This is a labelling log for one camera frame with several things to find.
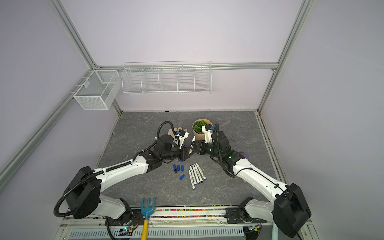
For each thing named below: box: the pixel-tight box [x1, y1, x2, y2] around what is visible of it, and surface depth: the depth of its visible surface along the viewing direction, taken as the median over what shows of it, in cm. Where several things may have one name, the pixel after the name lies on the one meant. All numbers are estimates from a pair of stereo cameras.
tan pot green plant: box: [192, 119, 213, 141], surface depth 99 cm
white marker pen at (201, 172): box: [195, 162, 207, 181], surface depth 89 cm
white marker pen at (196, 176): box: [192, 164, 201, 184], surface depth 88 cm
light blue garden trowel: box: [271, 223, 279, 240], surface depth 70 cm
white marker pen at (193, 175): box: [189, 165, 198, 186], surface depth 88 cm
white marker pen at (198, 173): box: [193, 163, 204, 183], surface depth 89 cm
